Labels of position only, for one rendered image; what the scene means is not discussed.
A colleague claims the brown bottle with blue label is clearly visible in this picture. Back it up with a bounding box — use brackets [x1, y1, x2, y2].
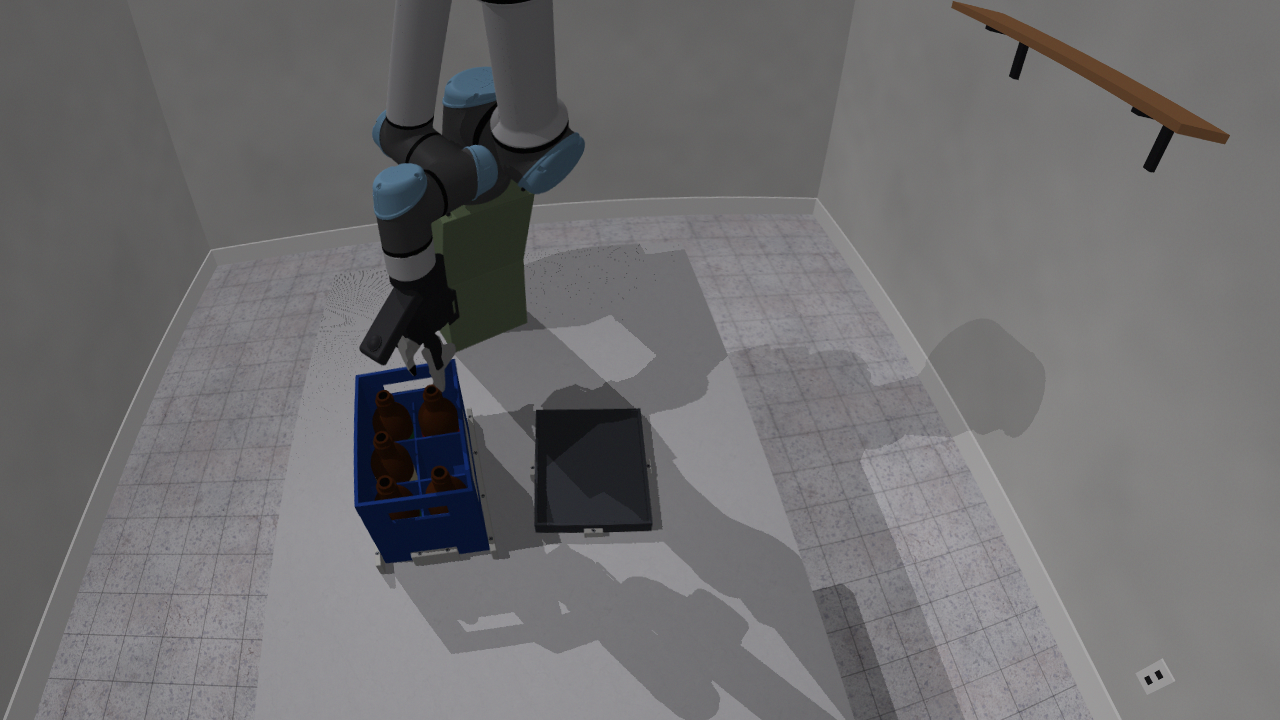
[425, 466, 467, 515]

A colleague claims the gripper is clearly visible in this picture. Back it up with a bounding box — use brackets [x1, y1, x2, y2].
[389, 252, 460, 393]

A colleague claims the blue crate with dividers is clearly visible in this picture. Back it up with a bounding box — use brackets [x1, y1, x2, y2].
[355, 372, 490, 562]

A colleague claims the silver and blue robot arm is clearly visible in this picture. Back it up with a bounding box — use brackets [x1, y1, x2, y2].
[358, 0, 585, 365]

